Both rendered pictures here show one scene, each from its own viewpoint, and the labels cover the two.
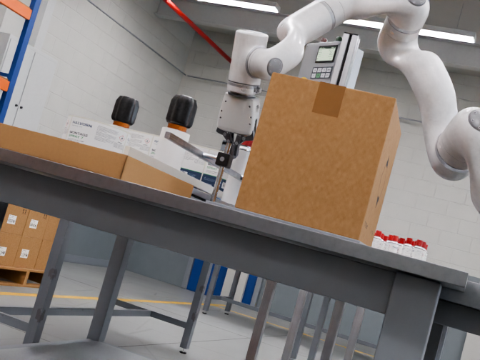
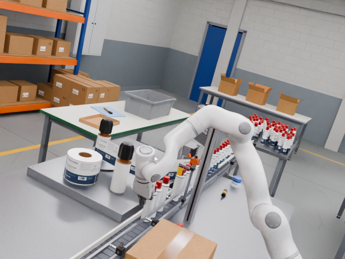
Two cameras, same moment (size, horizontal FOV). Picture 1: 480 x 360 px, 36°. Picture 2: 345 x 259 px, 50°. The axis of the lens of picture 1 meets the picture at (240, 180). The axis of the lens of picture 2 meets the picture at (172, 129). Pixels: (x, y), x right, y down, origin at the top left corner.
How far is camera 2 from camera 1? 1.14 m
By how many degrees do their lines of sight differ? 21
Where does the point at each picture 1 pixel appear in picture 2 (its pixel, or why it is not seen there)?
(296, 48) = (169, 164)
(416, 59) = (244, 162)
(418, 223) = (311, 69)
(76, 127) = (70, 163)
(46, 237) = (109, 99)
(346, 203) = not seen: outside the picture
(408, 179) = (307, 43)
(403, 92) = not seen: outside the picture
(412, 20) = (242, 140)
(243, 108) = (144, 187)
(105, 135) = (85, 167)
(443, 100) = (257, 190)
